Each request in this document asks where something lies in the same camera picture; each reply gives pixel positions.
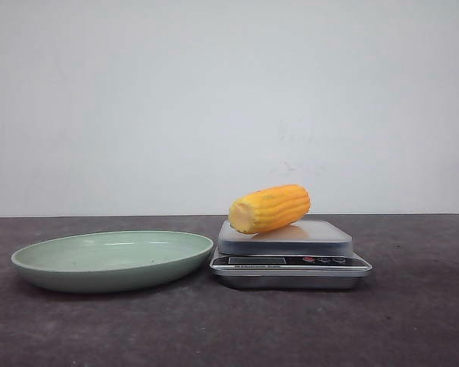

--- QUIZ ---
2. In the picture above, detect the yellow corn cob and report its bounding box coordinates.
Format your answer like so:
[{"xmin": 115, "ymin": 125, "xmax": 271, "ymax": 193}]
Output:
[{"xmin": 228, "ymin": 184, "xmax": 311, "ymax": 234}]

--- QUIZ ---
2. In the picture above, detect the silver digital kitchen scale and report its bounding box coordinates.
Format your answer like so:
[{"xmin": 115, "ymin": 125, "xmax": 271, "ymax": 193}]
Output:
[{"xmin": 210, "ymin": 220, "xmax": 373, "ymax": 289}]

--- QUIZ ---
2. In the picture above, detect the green oval plate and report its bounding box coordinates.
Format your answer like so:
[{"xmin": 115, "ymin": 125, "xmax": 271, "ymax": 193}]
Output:
[{"xmin": 11, "ymin": 230, "xmax": 213, "ymax": 294}]

